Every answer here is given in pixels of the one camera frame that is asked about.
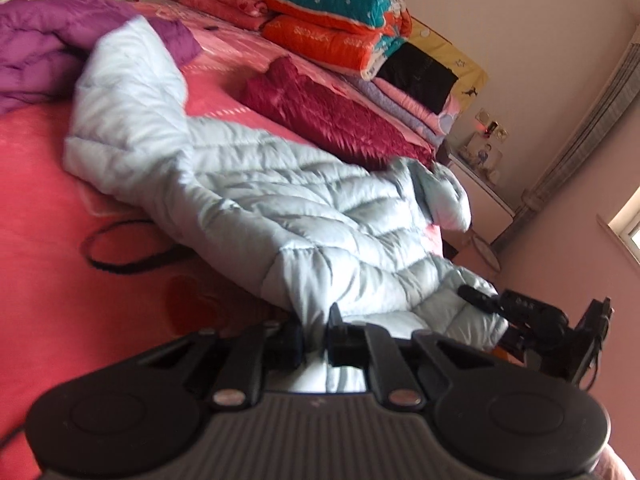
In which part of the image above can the orange folded quilt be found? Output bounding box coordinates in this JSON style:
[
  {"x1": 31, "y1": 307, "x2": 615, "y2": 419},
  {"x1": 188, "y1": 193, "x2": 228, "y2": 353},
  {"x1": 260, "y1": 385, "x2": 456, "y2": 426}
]
[{"x1": 261, "y1": 14, "x2": 408, "y2": 82}]

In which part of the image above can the bed with pink sheet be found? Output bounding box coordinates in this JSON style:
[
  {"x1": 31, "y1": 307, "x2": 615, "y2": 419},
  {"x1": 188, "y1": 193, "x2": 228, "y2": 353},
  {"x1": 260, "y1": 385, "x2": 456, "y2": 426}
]
[{"x1": 0, "y1": 0, "x2": 446, "y2": 411}]

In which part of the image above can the black strap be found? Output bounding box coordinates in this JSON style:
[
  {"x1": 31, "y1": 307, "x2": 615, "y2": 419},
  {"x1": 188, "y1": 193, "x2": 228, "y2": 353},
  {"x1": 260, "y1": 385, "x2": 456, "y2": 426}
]
[{"x1": 82, "y1": 217, "x2": 196, "y2": 275}]

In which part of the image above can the white nightstand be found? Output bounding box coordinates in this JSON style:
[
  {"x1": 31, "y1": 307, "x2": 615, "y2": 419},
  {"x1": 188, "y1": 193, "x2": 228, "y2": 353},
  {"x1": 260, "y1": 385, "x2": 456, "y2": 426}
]
[{"x1": 437, "y1": 145, "x2": 516, "y2": 241}]

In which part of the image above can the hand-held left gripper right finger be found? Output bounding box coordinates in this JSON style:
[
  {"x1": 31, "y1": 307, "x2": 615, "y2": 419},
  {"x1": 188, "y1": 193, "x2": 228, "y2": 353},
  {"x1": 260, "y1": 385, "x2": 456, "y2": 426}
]
[{"x1": 326, "y1": 304, "x2": 503, "y2": 408}]

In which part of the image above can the black folded cloth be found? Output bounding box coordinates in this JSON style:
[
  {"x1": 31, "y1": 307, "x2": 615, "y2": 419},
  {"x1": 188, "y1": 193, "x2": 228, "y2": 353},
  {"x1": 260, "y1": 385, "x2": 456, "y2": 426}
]
[{"x1": 374, "y1": 41, "x2": 460, "y2": 116}]

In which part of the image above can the plain pink folded blanket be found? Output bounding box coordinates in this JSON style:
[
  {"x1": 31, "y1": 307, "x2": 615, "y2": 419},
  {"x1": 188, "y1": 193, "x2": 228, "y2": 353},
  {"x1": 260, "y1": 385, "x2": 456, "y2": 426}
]
[{"x1": 179, "y1": 0, "x2": 271, "y2": 32}]

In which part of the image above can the purple down jacket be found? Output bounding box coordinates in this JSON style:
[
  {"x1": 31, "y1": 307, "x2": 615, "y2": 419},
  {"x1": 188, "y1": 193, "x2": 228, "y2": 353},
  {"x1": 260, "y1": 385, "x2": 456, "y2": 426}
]
[{"x1": 0, "y1": 0, "x2": 203, "y2": 116}]

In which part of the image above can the teal dotted quilt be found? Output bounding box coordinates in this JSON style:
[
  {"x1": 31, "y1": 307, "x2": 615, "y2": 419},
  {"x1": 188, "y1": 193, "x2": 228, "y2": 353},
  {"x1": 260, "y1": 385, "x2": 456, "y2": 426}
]
[{"x1": 261, "y1": 0, "x2": 413, "y2": 36}]

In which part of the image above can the grey curtain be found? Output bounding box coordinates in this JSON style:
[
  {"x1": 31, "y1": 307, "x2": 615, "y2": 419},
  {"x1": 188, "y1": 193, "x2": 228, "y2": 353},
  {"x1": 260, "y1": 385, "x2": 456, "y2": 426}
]
[{"x1": 492, "y1": 37, "x2": 640, "y2": 256}]

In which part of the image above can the lavender and pink blanket stack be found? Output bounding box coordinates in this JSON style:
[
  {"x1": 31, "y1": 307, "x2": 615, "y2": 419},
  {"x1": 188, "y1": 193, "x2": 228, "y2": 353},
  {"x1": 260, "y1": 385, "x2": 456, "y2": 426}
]
[{"x1": 345, "y1": 72, "x2": 461, "y2": 148}]

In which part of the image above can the wall socket with red light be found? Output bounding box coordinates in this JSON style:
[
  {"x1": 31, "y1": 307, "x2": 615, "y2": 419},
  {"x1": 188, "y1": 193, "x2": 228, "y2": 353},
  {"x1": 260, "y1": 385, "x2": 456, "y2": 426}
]
[{"x1": 475, "y1": 107, "x2": 508, "y2": 141}]

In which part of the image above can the window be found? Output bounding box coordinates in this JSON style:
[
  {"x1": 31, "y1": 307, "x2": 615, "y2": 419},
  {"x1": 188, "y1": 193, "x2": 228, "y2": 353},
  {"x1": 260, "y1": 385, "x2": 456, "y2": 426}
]
[{"x1": 597, "y1": 185, "x2": 640, "y2": 256}]

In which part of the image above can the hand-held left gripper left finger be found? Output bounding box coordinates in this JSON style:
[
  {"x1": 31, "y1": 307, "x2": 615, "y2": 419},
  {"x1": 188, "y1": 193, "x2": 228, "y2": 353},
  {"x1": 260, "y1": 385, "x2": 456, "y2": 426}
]
[{"x1": 140, "y1": 320, "x2": 307, "y2": 408}]

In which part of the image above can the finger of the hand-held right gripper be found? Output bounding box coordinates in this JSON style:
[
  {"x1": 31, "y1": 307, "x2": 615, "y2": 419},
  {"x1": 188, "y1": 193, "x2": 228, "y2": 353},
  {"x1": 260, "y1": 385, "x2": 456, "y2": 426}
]
[{"x1": 457, "y1": 285, "x2": 501, "y2": 313}]

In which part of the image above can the light blue down jacket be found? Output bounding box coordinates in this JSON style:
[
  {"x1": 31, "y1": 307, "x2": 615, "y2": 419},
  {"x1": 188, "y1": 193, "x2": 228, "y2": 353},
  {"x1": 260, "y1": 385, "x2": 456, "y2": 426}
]
[{"x1": 62, "y1": 15, "x2": 511, "y2": 396}]

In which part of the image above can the maroon down jacket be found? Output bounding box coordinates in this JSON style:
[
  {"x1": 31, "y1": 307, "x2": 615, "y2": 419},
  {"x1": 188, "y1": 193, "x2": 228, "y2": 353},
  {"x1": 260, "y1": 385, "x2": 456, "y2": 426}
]
[{"x1": 242, "y1": 56, "x2": 436, "y2": 171}]

